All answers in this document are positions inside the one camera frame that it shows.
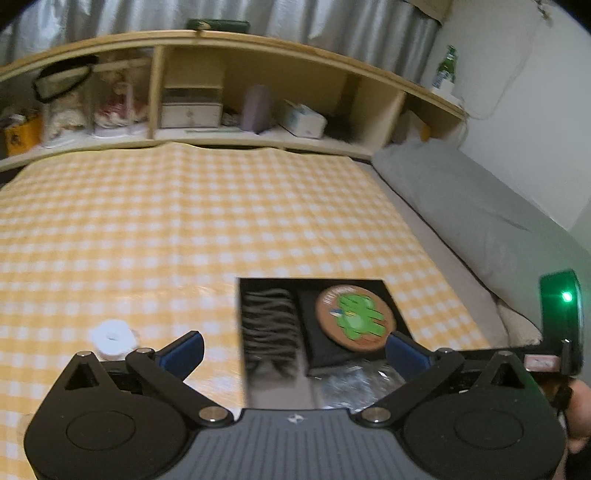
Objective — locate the purple cup on shelf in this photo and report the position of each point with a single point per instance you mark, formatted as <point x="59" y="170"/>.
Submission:
<point x="255" y="108"/>

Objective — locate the green glass bottle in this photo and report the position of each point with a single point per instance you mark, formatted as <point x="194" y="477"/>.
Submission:
<point x="447" y="69"/>

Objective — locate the grey bed sheet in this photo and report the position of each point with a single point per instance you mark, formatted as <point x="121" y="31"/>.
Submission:
<point x="438" y="263"/>

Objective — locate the black flat case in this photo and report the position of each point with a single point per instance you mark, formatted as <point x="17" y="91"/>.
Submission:
<point x="318" y="355"/>

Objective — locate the dark green case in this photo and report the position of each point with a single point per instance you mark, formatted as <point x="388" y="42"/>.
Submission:
<point x="217" y="25"/>

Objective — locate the dark striped pad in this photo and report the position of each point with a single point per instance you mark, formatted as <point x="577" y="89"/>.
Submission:
<point x="270" y="327"/>

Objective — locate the white round puck lamp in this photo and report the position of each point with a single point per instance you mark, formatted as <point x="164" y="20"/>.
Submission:
<point x="113" y="341"/>

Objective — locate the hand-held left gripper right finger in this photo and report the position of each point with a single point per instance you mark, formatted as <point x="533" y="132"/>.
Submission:
<point x="406" y="356"/>

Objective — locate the yellow checkered cloth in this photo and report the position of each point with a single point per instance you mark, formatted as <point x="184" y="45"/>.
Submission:
<point x="138" y="230"/>

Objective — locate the clear display case white figure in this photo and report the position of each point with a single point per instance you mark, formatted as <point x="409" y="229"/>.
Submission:
<point x="64" y="124"/>

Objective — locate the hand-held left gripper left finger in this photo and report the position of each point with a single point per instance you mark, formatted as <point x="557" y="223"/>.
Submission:
<point x="182" y="356"/>

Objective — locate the clear display case pink figure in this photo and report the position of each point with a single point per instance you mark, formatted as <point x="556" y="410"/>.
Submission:
<point x="120" y="110"/>

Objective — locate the grey curtain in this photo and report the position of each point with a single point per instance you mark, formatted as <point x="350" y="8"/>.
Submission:
<point x="323" y="23"/>

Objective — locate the grey pillow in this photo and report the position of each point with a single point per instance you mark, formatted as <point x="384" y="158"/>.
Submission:
<point x="461" y="194"/>

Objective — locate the black storage box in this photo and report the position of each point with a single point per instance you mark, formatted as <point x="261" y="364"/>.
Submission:
<point x="268" y="282"/>

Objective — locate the yellow printed box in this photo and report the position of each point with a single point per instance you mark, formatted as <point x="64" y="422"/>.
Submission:
<point x="21" y="136"/>

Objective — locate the white tissue box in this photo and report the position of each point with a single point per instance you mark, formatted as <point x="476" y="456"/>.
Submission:
<point x="302" y="120"/>

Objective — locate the black rimmed pouch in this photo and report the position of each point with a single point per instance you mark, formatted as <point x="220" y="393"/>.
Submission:
<point x="60" y="81"/>

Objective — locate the clear plastic bead box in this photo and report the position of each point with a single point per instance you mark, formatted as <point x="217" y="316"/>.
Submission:
<point x="351" y="383"/>

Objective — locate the white mini drawer box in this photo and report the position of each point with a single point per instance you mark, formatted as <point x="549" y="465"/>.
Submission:
<point x="191" y="110"/>

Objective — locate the round green elephant coaster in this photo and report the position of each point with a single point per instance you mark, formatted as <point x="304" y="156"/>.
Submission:
<point x="355" y="318"/>

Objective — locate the person's right hand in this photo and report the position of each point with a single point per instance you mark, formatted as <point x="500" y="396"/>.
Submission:
<point x="581" y="415"/>

